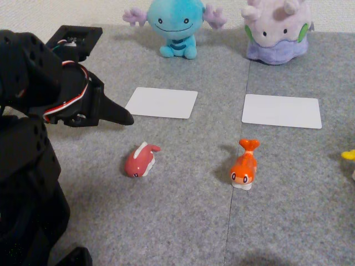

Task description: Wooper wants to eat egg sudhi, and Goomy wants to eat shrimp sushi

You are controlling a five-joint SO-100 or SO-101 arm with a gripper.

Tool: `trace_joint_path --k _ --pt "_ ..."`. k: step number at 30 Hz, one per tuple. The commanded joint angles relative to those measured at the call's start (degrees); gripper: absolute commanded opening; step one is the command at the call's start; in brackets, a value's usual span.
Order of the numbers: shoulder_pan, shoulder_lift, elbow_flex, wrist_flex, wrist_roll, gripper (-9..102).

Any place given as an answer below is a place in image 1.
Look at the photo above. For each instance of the yellow egg sushi figure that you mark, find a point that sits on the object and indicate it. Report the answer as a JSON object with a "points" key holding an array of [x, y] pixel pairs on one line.
{"points": [[350, 155]]}

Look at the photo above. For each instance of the pink tuna sushi figure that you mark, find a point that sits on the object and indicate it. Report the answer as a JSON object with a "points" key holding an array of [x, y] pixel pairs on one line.
{"points": [[138, 163]]}

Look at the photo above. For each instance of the blue Wooper plush toy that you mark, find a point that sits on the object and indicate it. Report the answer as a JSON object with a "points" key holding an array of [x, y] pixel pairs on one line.
{"points": [[174, 25]]}

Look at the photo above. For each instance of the orange shrimp sushi figure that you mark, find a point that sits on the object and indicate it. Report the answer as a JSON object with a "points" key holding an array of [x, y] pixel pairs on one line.
{"points": [[244, 169]]}

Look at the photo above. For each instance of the purple Goomy plush toy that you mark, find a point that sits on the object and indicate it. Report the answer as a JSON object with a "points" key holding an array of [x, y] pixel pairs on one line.
{"points": [[274, 33]]}

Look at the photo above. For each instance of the white rectangular card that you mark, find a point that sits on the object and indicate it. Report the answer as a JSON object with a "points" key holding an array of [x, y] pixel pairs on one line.
{"points": [[281, 110], [162, 102]]}

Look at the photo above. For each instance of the black camera mount frame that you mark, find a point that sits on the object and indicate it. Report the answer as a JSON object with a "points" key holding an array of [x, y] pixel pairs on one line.
{"points": [[93, 33]]}

